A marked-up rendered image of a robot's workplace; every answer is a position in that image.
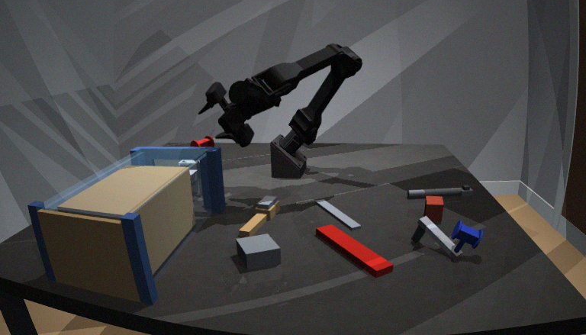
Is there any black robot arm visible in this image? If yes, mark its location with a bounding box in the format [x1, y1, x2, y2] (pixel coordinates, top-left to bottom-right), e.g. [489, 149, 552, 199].
[218, 43, 362, 157]

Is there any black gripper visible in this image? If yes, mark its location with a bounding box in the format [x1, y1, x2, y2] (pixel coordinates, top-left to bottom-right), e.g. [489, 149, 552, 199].
[198, 82, 256, 147]

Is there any clear-panelled rack with blue uprights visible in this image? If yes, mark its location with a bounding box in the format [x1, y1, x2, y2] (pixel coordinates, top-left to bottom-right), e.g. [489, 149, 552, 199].
[28, 148, 223, 305]

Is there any red rectangular bar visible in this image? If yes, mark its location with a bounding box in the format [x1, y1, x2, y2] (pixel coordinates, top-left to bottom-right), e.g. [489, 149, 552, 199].
[316, 224, 393, 278]

